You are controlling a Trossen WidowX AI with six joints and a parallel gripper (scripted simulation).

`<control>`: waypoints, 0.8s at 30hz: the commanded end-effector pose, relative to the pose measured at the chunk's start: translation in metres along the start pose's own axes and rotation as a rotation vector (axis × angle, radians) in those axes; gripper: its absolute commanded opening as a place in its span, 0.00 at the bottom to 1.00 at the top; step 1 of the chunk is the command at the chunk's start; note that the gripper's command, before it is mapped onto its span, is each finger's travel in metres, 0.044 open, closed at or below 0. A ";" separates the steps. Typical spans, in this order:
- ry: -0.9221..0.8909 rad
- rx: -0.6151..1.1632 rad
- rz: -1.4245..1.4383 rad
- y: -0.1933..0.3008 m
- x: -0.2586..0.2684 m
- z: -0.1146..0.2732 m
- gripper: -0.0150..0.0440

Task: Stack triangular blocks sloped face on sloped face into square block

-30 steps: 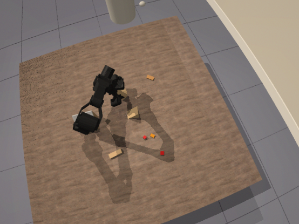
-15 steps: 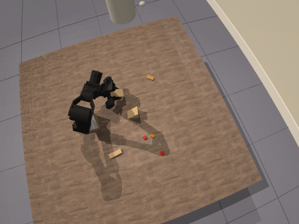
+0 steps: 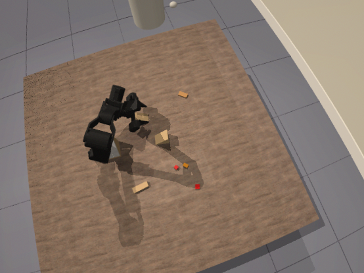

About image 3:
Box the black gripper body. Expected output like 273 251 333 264
120 93 140 132

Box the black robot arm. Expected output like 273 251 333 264
83 85 141 164

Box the orange flat bar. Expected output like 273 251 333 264
178 91 188 98

